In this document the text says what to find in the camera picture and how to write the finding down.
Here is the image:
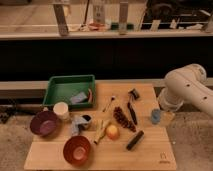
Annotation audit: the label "black eraser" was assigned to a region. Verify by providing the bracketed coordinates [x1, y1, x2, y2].
[126, 131, 144, 150]

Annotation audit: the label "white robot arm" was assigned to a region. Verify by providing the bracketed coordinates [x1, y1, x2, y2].
[157, 64, 213, 116]

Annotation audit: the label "red bowl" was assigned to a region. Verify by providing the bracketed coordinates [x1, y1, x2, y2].
[63, 136, 91, 166]

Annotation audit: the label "purple bowl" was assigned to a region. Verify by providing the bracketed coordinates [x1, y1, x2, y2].
[30, 111, 58, 136]

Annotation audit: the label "black brush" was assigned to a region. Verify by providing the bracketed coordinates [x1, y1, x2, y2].
[127, 95, 137, 125]

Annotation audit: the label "black binder clip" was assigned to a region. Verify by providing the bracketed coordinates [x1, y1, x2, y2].
[129, 89, 140, 100]

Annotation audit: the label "wooden cutting board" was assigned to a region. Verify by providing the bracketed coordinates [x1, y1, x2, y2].
[24, 83, 177, 171]

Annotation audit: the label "dark red grape bunch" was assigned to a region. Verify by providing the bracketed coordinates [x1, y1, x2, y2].
[113, 107, 136, 132]

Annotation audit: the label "yellow red apple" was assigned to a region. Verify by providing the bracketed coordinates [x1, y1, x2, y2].
[106, 125, 119, 140]

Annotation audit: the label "yellow banana toy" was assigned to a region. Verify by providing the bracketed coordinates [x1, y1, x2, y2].
[94, 120, 110, 144]

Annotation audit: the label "red item in tray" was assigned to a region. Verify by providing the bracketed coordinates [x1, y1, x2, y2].
[88, 88, 93, 103]

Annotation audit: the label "blue sponge in tray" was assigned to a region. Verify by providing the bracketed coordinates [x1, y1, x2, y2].
[70, 92, 87, 104]

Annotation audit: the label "blue cloth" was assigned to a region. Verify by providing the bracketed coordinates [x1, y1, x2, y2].
[71, 116, 88, 136]

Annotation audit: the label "green plastic tray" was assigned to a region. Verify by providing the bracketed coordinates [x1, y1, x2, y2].
[43, 75, 96, 109]

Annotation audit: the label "white cup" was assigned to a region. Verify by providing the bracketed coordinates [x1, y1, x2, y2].
[53, 102, 69, 120]

